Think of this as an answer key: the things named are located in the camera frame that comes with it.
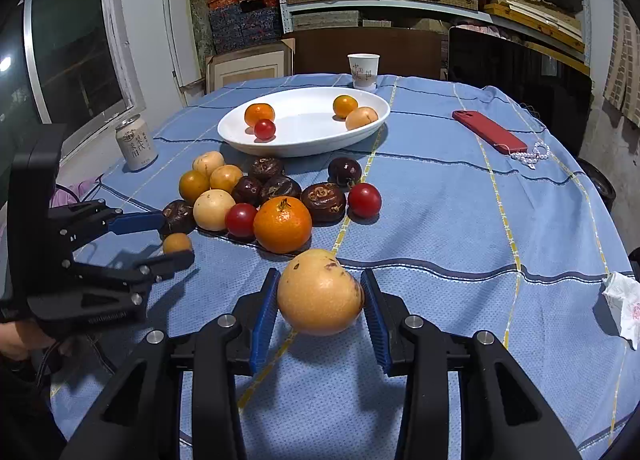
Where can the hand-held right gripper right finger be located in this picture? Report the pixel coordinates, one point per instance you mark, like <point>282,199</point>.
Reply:
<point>376,320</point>

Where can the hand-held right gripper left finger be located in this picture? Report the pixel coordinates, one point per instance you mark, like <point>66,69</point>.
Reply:
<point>265,320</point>

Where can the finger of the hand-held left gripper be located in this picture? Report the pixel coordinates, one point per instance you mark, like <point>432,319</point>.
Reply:
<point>135,223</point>
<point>172,262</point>

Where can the dark brown water chestnut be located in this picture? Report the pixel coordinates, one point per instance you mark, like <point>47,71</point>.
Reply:
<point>323,202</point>
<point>280,188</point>
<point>266,168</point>
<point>179,216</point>

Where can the large tan longan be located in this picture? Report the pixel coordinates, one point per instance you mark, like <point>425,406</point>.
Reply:
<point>320,292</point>

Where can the orange cherry tomato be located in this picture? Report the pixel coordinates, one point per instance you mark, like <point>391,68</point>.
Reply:
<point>345,106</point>
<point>194,186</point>

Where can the red cherry tomato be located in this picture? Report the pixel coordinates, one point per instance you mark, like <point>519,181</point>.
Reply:
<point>241,220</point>
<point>264,129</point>
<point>364,200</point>

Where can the large orange tangerine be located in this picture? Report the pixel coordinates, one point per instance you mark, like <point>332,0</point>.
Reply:
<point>282,225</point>

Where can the white oval plate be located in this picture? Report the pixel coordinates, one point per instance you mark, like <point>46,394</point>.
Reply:
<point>305,120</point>

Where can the person's left hand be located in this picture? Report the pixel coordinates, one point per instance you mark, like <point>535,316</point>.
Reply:
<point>25,340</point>

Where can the purple cloth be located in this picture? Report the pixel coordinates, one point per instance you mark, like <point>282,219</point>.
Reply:
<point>75,195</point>

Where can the white beverage can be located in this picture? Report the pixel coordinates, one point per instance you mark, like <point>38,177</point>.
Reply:
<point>136,145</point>

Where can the blue plaid tablecloth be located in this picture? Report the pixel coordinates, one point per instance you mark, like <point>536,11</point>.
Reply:
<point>450,240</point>

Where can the small orange tangerine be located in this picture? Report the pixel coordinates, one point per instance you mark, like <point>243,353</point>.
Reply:
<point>259,113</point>

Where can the white leaning boards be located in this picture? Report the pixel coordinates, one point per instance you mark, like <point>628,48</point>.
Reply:
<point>177,40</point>

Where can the green patterned board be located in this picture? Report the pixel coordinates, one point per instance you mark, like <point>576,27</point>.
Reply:
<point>199,20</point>

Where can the red smartphone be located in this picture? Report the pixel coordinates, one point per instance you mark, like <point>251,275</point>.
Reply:
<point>489,131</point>

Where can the stack of blue patterned boxes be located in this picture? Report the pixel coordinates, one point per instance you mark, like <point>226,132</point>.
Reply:
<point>245,27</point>

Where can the crumpled white napkin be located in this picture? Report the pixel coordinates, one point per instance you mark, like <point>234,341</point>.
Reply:
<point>622,305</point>

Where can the white paper cup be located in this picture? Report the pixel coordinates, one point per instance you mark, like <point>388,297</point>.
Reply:
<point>363,71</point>

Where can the brown wooden board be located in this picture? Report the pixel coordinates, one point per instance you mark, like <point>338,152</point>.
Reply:
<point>325,52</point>

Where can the black round stool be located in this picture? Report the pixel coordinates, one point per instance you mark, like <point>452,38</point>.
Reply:
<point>597,182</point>

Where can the black flat screen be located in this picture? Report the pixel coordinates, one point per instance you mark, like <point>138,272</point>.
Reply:
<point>515,75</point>

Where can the white metal shelf rack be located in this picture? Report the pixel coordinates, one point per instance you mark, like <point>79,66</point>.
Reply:
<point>380,2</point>

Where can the stack of yellow wooden boards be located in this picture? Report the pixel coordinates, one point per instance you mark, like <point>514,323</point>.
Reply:
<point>540,17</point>

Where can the beige hanging cloth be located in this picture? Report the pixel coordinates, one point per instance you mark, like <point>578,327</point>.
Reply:
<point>625,65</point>

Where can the aluminium frame window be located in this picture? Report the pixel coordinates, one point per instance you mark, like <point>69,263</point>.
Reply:
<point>75,45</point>

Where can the cardboard picture frame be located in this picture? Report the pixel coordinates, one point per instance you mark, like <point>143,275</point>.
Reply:
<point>250,70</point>

